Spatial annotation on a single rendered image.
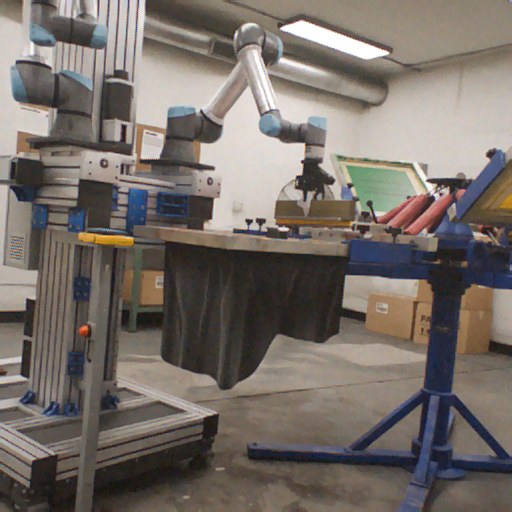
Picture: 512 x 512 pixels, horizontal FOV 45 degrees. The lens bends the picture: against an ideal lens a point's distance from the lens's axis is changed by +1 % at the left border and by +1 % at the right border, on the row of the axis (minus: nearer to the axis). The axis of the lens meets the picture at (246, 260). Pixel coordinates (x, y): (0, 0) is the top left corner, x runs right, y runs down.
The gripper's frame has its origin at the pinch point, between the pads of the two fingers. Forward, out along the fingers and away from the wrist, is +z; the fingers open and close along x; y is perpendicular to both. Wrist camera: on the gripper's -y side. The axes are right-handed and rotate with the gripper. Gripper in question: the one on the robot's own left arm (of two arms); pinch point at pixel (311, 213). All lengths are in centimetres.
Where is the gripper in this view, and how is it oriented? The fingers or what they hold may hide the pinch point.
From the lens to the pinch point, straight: 227.0
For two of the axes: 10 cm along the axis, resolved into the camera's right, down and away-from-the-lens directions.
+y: -5.9, -1.0, 8.0
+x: -8.0, -0.4, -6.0
